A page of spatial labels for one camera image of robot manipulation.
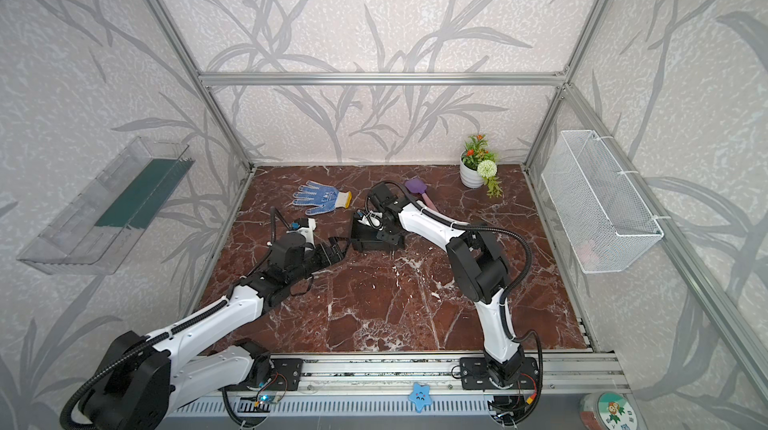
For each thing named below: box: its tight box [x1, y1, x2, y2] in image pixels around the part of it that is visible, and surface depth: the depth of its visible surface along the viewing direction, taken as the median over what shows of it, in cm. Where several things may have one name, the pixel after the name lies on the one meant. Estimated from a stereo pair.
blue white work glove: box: [292, 180, 353, 215], surface depth 112 cm
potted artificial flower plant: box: [459, 134, 503, 198], surface depth 105 cm
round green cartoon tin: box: [580, 392, 639, 430], surface depth 64 cm
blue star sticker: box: [408, 382, 432, 413], surface depth 71 cm
